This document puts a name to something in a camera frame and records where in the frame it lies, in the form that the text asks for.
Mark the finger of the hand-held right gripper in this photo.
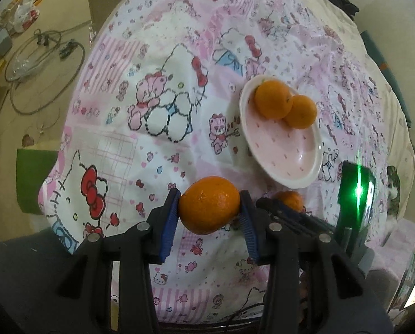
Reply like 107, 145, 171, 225
256, 197, 336, 238

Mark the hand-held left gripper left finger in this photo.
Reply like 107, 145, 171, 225
56, 188, 182, 334

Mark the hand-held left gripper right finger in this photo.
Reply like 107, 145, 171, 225
240, 191, 393, 334

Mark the small orange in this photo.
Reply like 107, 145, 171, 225
274, 190, 305, 213

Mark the large orange with pale speckles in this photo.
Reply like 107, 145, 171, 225
178, 176, 241, 235

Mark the pink dotted plate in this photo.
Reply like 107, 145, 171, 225
238, 74, 324, 188

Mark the medium round orange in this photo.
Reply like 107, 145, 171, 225
284, 95, 318, 129

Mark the large orange with green stem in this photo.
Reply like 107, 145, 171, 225
254, 80, 294, 120

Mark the pink cartoon printed blanket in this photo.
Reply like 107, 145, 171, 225
37, 0, 415, 325

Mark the green box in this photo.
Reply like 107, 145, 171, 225
16, 148, 59, 214

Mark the clear plastic container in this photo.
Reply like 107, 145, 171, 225
6, 43, 51, 82

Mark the grey square box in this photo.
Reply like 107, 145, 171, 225
0, 28, 13, 56

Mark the white red plastic bag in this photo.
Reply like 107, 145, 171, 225
13, 0, 43, 34

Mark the thin black cable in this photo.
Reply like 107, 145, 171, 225
221, 304, 265, 331

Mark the grey cable loop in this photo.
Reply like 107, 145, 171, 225
4, 29, 86, 115

